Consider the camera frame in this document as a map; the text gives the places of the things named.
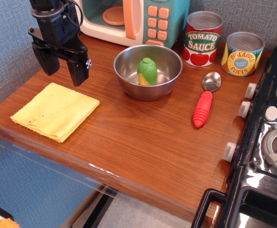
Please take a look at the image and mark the folded yellow cloth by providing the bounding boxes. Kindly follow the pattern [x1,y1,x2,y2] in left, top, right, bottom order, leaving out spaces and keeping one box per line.
[10,83,100,143]

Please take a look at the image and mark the pineapple slices can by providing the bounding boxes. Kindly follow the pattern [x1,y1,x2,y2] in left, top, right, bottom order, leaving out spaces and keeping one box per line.
[221,31,265,76]

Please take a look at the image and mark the black toy stove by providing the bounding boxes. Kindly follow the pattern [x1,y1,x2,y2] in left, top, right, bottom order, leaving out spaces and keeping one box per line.
[192,46,277,228]

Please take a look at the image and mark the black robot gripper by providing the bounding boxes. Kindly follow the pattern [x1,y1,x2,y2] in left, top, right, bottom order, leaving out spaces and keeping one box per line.
[28,1,89,87]

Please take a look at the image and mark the orange object at corner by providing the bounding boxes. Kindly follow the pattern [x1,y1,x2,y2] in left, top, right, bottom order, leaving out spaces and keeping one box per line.
[0,218,20,228]

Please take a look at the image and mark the green toy corn cob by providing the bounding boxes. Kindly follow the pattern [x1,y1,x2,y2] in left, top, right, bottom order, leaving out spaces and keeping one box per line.
[137,57,157,86]

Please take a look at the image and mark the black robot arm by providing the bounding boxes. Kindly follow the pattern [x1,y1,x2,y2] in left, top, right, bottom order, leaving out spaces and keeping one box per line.
[28,0,91,87]

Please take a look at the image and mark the teal toy microwave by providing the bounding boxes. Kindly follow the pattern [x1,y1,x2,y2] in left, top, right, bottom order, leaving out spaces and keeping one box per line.
[77,0,190,48]

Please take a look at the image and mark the tomato sauce can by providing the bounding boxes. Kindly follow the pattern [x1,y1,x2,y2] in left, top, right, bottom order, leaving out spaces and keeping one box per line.
[183,11,223,67]

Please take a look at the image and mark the red handled metal spoon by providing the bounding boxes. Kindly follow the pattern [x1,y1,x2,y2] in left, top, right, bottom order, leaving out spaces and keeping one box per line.
[193,72,222,128]

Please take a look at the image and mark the stainless steel bowl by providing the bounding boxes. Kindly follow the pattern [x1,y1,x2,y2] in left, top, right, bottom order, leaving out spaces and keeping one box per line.
[113,44,183,101]

